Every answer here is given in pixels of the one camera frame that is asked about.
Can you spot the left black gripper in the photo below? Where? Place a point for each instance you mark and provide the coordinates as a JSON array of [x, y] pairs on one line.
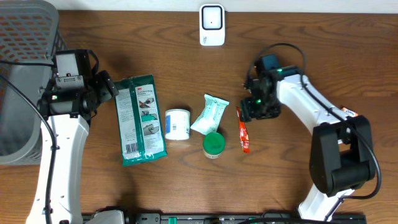
[[106, 85]]

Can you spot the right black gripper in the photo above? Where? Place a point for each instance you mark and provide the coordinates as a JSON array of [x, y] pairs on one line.
[[248, 112]]

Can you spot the red Nescafe stick sachet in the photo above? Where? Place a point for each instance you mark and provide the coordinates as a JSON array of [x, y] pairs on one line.
[[243, 134]]

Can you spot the teal wet wipes pack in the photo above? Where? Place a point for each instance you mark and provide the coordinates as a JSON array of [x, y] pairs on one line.
[[209, 119]]

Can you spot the green lid small jar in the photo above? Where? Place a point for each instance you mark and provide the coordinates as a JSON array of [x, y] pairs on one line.
[[213, 145]]

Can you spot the green white instruction package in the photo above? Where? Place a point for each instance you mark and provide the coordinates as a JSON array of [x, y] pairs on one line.
[[140, 126]]

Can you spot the white plastic bottle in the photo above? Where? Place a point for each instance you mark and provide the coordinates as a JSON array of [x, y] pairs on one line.
[[177, 124]]

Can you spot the orange white small packet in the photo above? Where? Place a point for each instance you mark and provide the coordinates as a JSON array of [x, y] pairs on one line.
[[351, 113]]

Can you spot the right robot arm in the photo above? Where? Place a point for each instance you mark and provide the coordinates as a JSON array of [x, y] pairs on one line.
[[341, 156]]

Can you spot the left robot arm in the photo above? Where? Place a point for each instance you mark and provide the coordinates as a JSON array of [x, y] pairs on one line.
[[66, 105]]

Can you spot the white barcode scanner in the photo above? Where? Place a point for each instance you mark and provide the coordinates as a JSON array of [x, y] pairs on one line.
[[212, 25]]

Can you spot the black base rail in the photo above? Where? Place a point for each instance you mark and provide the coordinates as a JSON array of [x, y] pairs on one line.
[[155, 218]]

